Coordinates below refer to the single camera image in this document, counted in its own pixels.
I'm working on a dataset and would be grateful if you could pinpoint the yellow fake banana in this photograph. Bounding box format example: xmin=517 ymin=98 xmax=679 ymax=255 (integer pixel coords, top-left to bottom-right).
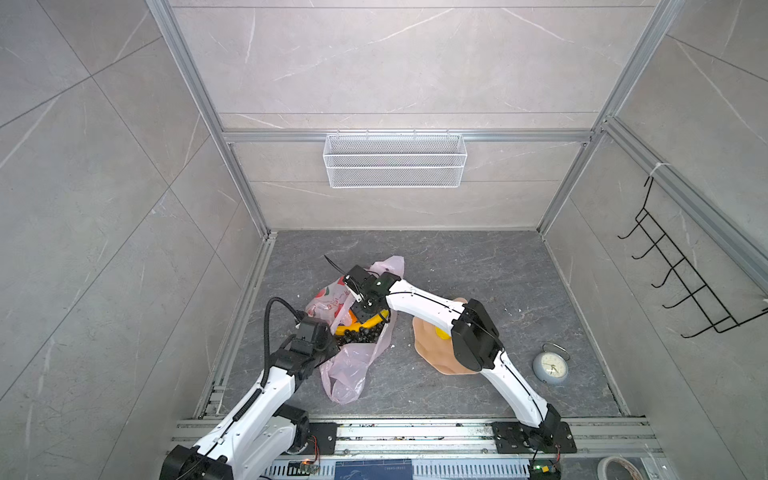
xmin=335 ymin=310 xmax=390 ymax=337

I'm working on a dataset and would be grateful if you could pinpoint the pink plastic bag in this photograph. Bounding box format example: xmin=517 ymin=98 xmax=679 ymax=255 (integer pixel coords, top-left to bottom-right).
xmin=305 ymin=278 xmax=398 ymax=405

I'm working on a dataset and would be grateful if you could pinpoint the pink scalloped plate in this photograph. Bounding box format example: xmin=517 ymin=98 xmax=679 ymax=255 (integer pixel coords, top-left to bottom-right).
xmin=412 ymin=306 xmax=475 ymax=376

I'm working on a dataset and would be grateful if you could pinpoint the yellow fake lemon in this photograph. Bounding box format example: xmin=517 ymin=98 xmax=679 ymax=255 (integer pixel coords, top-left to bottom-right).
xmin=435 ymin=328 xmax=451 ymax=340

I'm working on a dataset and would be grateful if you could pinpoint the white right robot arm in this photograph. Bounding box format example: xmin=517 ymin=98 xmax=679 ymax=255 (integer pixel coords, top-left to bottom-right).
xmin=340 ymin=265 xmax=561 ymax=450

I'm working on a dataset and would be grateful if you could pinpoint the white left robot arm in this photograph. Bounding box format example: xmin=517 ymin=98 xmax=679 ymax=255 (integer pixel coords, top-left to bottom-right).
xmin=159 ymin=317 xmax=339 ymax=479

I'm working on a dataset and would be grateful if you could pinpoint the black fake grape bunch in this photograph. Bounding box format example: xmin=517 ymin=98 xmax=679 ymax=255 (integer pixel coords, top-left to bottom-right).
xmin=335 ymin=329 xmax=381 ymax=346

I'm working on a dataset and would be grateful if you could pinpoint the blue label plate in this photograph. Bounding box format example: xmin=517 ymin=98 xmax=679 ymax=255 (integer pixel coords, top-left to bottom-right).
xmin=334 ymin=459 xmax=414 ymax=480

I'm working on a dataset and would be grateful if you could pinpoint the grey alarm clock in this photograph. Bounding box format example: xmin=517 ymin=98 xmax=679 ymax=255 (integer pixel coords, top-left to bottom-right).
xmin=532 ymin=342 xmax=571 ymax=385

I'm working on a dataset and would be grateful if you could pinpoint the white tape roll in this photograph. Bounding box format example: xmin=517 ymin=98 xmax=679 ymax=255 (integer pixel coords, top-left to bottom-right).
xmin=596 ymin=456 xmax=644 ymax=480

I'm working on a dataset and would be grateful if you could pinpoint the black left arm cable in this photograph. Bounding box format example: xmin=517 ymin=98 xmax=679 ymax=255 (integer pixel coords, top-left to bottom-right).
xmin=260 ymin=296 xmax=304 ymax=385

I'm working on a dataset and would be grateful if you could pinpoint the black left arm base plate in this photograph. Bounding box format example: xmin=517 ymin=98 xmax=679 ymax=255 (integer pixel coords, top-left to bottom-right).
xmin=287 ymin=422 xmax=339 ymax=457

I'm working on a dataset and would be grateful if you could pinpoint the white wire mesh basket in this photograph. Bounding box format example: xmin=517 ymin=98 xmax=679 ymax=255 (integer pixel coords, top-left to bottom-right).
xmin=323 ymin=133 xmax=468 ymax=189

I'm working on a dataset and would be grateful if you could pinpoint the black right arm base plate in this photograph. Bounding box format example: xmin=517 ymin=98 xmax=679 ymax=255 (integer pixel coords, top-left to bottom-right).
xmin=491 ymin=422 xmax=578 ymax=454

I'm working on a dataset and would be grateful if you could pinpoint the black wire hook rack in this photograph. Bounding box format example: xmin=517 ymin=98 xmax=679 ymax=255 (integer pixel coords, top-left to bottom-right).
xmin=617 ymin=176 xmax=767 ymax=339

